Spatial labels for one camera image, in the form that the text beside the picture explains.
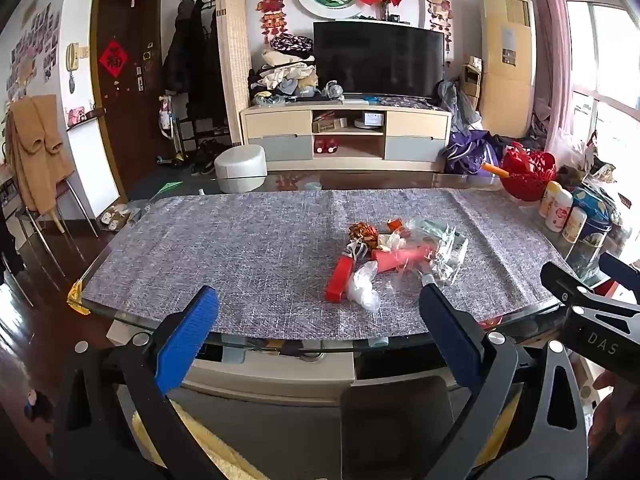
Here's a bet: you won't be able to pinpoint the red doll hanging decoration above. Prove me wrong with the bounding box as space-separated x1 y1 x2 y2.
424 0 454 54

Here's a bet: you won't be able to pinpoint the white round stool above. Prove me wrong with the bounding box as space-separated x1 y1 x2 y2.
213 143 269 194

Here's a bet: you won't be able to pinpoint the purple bag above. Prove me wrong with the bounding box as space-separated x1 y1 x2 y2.
442 130 506 176

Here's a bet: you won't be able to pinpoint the cream standing air conditioner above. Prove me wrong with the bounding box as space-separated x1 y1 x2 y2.
480 0 537 139

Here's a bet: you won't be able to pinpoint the stacked cardboard boxes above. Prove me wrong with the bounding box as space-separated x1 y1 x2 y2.
459 55 484 112

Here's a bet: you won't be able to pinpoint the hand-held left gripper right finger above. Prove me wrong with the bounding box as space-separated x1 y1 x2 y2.
400 285 588 480

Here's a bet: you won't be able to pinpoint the brown wooden door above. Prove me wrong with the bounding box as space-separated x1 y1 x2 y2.
89 0 164 202

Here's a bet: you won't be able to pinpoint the bags of snacks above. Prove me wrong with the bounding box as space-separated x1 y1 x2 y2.
557 130 627 197

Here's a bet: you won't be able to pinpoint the red openwork basket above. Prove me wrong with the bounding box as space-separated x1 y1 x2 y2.
501 142 558 202

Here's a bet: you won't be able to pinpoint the beige coat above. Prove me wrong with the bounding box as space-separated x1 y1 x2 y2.
9 93 75 217

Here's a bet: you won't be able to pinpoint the pile of clothes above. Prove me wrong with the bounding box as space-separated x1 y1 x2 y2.
248 33 319 107

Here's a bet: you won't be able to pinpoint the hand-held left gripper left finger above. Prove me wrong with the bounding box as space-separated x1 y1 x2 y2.
52 285 221 480

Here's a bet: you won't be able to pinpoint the red box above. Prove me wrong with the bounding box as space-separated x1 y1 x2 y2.
325 255 354 304

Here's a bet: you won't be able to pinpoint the pink curtain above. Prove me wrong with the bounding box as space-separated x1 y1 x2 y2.
522 0 574 154

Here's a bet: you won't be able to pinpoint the pair of white slippers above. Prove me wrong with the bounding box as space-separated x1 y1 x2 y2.
97 204 136 231

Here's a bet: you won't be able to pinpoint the cream TV cabinet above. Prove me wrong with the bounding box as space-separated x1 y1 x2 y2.
240 102 453 172

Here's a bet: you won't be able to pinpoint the window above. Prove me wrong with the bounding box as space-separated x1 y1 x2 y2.
557 0 640 161

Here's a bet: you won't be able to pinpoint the clear plastic wrapper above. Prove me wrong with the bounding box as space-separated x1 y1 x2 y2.
405 217 469 287

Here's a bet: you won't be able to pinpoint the beige folding screen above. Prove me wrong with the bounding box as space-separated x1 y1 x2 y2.
215 0 253 147

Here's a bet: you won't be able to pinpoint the wall photo collage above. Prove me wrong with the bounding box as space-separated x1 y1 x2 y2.
4 2 61 104

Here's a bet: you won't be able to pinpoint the white bottle pink label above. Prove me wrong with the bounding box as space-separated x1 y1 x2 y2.
545 191 575 233

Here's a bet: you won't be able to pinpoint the white bottle yellow cap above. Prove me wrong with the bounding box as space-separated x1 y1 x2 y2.
539 180 564 219

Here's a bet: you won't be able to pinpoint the grey plastic bag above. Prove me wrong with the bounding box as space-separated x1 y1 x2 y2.
437 77 482 134

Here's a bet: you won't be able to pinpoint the grey woven table runner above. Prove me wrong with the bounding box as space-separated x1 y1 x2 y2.
81 187 576 336

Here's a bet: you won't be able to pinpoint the yellow table corner guard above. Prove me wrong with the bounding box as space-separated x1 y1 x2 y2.
67 282 91 316

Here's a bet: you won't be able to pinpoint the black flat television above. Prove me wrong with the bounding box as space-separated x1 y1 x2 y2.
313 20 446 101

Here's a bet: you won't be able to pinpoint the person's left leg yellow fleece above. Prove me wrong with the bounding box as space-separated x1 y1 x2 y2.
172 404 268 480

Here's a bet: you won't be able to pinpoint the glass-top coffee table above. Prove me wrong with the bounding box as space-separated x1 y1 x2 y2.
67 170 640 407

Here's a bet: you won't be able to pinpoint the red tube wrapper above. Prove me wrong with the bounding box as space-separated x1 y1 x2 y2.
372 245 434 274

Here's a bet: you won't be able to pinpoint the orange gold foil wrapper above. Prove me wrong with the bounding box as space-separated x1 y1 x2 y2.
349 222 381 249

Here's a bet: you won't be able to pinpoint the white board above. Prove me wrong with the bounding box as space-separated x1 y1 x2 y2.
64 112 124 219

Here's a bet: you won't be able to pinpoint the small white bottle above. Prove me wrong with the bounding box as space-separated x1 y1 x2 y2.
562 206 588 245

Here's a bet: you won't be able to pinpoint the white plastic bag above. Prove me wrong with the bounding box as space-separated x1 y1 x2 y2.
347 261 382 314

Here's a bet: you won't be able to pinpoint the metal chair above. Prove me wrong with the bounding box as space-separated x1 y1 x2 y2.
0 110 101 281

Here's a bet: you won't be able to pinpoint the dark hanging coats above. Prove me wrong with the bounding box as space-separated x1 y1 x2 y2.
163 0 229 127

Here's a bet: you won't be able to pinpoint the person's right hand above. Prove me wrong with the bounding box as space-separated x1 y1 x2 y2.
588 367 640 461

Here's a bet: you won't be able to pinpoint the red diamond door sign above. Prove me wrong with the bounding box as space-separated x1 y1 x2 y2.
98 35 129 80

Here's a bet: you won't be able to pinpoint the red fish hanging decoration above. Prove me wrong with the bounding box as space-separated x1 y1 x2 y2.
257 0 290 47

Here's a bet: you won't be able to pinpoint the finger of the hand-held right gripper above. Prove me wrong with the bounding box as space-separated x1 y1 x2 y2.
598 251 640 288
540 260 640 321

